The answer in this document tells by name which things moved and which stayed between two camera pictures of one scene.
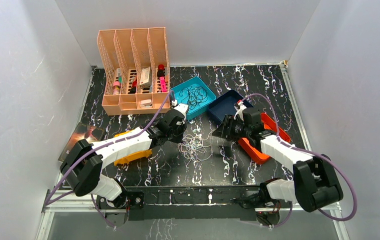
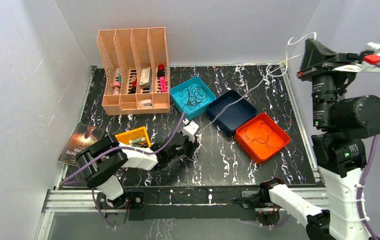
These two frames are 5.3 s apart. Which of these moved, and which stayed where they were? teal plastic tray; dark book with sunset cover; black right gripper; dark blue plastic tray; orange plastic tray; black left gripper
Moved: black right gripper; black left gripper
Stayed: teal plastic tray; dark blue plastic tray; orange plastic tray; dark book with sunset cover
